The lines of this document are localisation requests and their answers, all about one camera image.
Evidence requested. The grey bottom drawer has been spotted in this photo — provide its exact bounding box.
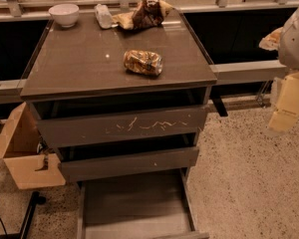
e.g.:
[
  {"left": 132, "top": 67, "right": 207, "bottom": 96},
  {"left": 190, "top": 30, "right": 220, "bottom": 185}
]
[{"left": 76, "top": 169, "right": 209, "bottom": 239}]

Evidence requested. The cardboard box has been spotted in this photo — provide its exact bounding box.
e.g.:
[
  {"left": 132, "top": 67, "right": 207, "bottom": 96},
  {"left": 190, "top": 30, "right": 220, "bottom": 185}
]
[{"left": 0, "top": 103, "right": 66, "bottom": 189}]

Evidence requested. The metal railing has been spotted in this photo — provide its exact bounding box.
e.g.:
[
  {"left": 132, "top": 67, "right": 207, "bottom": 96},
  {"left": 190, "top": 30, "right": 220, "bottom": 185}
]
[{"left": 0, "top": 0, "right": 299, "bottom": 106}]

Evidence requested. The crushed orange can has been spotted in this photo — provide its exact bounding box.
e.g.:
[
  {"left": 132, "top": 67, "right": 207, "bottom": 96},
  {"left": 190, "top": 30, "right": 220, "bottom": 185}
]
[{"left": 124, "top": 50, "right": 162, "bottom": 76}]

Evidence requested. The white bowl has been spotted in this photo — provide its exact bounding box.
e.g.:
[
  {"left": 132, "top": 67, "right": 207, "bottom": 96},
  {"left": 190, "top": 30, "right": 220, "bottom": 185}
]
[{"left": 48, "top": 4, "right": 79, "bottom": 28}]

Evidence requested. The grey drawer cabinet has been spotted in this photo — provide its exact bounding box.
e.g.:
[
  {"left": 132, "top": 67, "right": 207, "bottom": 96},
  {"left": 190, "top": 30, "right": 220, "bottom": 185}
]
[{"left": 19, "top": 9, "right": 218, "bottom": 239}]

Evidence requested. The black stand frame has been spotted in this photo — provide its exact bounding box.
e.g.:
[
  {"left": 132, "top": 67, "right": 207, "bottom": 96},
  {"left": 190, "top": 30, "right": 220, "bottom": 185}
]
[{"left": 0, "top": 191, "right": 46, "bottom": 239}]

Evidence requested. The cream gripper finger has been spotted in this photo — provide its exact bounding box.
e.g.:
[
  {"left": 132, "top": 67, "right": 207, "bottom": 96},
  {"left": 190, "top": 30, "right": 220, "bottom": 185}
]
[{"left": 268, "top": 72, "right": 299, "bottom": 133}]

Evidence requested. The brown chip bag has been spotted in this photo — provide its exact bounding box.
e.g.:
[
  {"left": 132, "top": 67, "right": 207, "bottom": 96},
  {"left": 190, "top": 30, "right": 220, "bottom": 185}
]
[{"left": 112, "top": 0, "right": 173, "bottom": 30}]

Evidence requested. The grey top drawer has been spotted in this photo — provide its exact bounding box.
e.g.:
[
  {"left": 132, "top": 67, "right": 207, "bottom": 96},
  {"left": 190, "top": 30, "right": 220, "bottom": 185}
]
[{"left": 38, "top": 106, "right": 207, "bottom": 147}]

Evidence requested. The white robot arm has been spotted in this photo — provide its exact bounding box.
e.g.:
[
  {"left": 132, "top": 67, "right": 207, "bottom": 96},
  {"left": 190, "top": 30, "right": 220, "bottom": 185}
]
[{"left": 259, "top": 7, "right": 299, "bottom": 133}]

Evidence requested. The grey middle drawer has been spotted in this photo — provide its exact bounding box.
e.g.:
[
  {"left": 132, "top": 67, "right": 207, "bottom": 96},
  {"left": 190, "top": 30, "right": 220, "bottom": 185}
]
[{"left": 59, "top": 147, "right": 199, "bottom": 182}]

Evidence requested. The grey drawer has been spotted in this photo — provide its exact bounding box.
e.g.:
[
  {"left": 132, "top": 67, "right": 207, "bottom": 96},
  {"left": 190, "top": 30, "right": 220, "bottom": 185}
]
[
  {"left": 59, "top": 147, "right": 199, "bottom": 182},
  {"left": 38, "top": 106, "right": 207, "bottom": 147},
  {"left": 76, "top": 169, "right": 209, "bottom": 239}
]

